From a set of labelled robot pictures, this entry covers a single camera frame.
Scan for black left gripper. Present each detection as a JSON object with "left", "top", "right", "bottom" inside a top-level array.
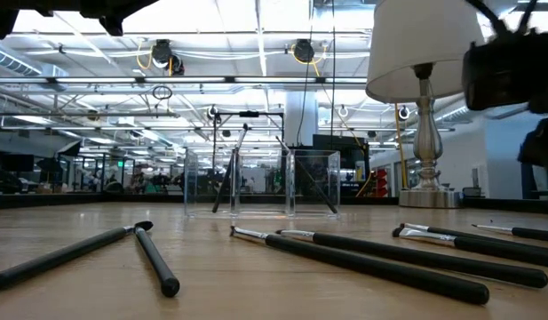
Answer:
[{"left": 33, "top": 0, "right": 160, "bottom": 36}]

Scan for black-handled makeup brush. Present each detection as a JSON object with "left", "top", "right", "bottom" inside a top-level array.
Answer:
[
  {"left": 400, "top": 221, "right": 548, "bottom": 254},
  {"left": 228, "top": 225, "right": 491, "bottom": 306},
  {"left": 275, "top": 228, "right": 548, "bottom": 290},
  {"left": 210, "top": 123, "right": 250, "bottom": 214},
  {"left": 392, "top": 227, "right": 548, "bottom": 270},
  {"left": 0, "top": 225, "right": 136, "bottom": 293},
  {"left": 274, "top": 135, "right": 340, "bottom": 215},
  {"left": 133, "top": 220, "right": 181, "bottom": 299},
  {"left": 472, "top": 223, "right": 548, "bottom": 244}
]

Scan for clear acrylic brush organizer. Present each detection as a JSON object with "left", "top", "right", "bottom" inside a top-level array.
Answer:
[{"left": 183, "top": 149, "right": 341, "bottom": 219}]

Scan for black softbox light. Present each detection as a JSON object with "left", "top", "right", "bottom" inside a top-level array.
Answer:
[{"left": 56, "top": 140, "right": 83, "bottom": 157}]

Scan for black monitor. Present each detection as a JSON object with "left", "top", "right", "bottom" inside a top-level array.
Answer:
[{"left": 1, "top": 153, "right": 36, "bottom": 173}]

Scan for large black screen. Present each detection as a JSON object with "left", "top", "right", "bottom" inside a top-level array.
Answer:
[{"left": 312, "top": 133, "right": 371, "bottom": 196}]

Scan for white shade silver table lamp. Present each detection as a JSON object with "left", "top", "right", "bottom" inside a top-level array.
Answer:
[{"left": 365, "top": 0, "right": 486, "bottom": 209}]

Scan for red stacked bins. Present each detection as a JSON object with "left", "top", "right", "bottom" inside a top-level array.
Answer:
[{"left": 374, "top": 167, "right": 390, "bottom": 198}]

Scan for black ceiling cord reel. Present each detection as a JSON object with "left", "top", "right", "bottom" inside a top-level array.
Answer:
[
  {"left": 292, "top": 38, "right": 316, "bottom": 64},
  {"left": 150, "top": 38, "right": 186, "bottom": 76}
]

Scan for black hanging cable loop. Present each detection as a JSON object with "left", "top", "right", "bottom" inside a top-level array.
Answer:
[{"left": 151, "top": 84, "right": 174, "bottom": 101}]

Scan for black camera stand frame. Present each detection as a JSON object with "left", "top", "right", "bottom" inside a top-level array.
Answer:
[{"left": 210, "top": 106, "right": 287, "bottom": 196}]

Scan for black aluminium table frame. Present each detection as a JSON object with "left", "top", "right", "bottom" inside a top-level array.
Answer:
[{"left": 0, "top": 192, "right": 548, "bottom": 215}]

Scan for yellow hanging cable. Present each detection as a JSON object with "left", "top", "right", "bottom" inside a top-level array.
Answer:
[{"left": 393, "top": 102, "right": 410, "bottom": 190}]

